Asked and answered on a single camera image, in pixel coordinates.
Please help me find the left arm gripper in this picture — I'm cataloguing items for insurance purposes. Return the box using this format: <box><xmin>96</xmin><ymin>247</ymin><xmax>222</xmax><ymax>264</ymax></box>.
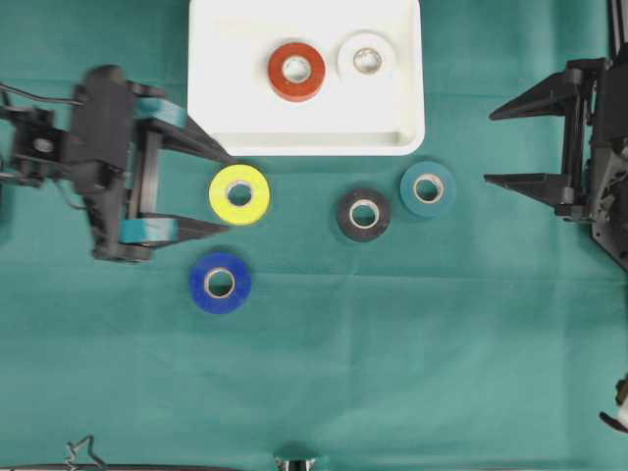
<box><xmin>63</xmin><ymin>80</ymin><xmax>236</xmax><ymax>263</ymax></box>

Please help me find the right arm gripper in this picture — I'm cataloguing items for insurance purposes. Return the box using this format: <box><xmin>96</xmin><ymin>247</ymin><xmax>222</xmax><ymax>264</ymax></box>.
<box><xmin>484</xmin><ymin>59</ymin><xmax>627</xmax><ymax>224</ymax></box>

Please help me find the red tape roll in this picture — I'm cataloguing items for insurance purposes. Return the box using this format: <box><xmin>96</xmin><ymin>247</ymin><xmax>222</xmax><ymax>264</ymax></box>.
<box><xmin>267</xmin><ymin>41</ymin><xmax>326</xmax><ymax>102</ymax></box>

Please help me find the white tape roll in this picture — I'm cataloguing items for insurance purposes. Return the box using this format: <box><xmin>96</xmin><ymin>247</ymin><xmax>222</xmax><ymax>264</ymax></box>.
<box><xmin>336</xmin><ymin>30</ymin><xmax>397</xmax><ymax>87</ymax></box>

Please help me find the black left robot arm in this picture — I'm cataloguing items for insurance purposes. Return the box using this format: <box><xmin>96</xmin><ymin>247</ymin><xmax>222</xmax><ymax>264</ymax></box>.
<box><xmin>1</xmin><ymin>81</ymin><xmax>234</xmax><ymax>263</ymax></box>

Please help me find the yellow tape roll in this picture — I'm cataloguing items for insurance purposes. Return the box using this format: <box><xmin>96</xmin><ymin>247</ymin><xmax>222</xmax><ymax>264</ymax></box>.
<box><xmin>208</xmin><ymin>164</ymin><xmax>271</xmax><ymax>226</ymax></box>

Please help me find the blue tape roll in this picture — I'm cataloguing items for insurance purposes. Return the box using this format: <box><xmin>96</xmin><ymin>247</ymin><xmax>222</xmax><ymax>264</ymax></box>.
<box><xmin>188</xmin><ymin>251</ymin><xmax>251</xmax><ymax>315</ymax></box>

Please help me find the teal tape roll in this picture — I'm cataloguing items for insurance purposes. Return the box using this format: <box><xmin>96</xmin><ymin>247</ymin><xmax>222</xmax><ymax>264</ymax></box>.
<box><xmin>399</xmin><ymin>161</ymin><xmax>457</xmax><ymax>219</ymax></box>

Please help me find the black tape roll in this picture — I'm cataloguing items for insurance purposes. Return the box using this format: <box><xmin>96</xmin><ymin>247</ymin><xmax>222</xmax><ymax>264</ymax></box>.
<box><xmin>336</xmin><ymin>187</ymin><xmax>391</xmax><ymax>242</ymax></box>

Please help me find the white plastic tray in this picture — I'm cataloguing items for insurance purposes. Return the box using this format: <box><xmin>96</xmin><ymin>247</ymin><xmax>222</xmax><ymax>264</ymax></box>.
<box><xmin>187</xmin><ymin>1</ymin><xmax>426</xmax><ymax>156</ymax></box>

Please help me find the white object right edge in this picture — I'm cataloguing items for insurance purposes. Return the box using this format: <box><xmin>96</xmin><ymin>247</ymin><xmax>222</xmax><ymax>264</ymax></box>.
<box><xmin>599</xmin><ymin>376</ymin><xmax>628</xmax><ymax>434</ymax></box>

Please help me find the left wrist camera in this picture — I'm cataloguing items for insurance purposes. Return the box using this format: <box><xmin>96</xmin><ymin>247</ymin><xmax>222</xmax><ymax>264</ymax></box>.
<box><xmin>67</xmin><ymin>65</ymin><xmax>135</xmax><ymax>171</ymax></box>

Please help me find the metal wire clip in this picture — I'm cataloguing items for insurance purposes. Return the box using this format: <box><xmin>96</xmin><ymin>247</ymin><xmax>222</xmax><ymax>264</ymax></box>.
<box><xmin>64</xmin><ymin>435</ymin><xmax>107</xmax><ymax>471</ymax></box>

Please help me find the metal bracket bottom edge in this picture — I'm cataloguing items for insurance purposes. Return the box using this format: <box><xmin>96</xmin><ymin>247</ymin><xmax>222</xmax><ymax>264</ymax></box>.
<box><xmin>275</xmin><ymin>456</ymin><xmax>318</xmax><ymax>471</ymax></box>

